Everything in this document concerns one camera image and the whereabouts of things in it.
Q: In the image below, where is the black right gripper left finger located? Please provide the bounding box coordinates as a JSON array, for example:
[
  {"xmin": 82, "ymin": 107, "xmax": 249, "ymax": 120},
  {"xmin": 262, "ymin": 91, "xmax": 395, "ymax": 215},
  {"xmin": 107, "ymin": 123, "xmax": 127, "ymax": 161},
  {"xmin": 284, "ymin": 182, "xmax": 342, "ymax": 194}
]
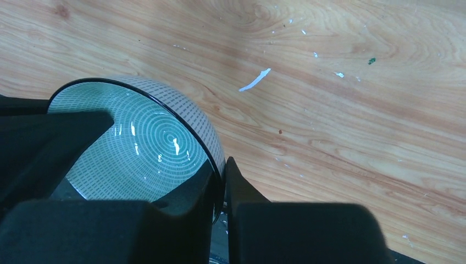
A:
[{"xmin": 1, "ymin": 96, "xmax": 214, "ymax": 263}]

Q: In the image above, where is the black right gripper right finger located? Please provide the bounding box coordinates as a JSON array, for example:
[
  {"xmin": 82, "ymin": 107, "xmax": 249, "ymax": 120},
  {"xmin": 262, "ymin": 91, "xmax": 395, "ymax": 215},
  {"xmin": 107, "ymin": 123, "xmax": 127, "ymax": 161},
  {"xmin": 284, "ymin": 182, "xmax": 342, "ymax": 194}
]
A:
[{"xmin": 225, "ymin": 157, "xmax": 394, "ymax": 263}]

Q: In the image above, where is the pale green striped bowl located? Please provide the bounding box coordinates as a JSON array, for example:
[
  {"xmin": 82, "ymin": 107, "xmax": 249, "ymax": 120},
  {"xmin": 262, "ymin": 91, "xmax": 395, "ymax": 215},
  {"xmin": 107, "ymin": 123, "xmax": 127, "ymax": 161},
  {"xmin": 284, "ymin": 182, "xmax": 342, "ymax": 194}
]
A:
[{"xmin": 47, "ymin": 76, "xmax": 225, "ymax": 220}]

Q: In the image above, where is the white tape scrap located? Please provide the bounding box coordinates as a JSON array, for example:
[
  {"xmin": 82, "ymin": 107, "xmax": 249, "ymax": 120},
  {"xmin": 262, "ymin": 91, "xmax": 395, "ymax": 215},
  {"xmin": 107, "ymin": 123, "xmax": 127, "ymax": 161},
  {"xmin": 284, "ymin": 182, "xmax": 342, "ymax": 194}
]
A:
[{"xmin": 238, "ymin": 68, "xmax": 271, "ymax": 92}]

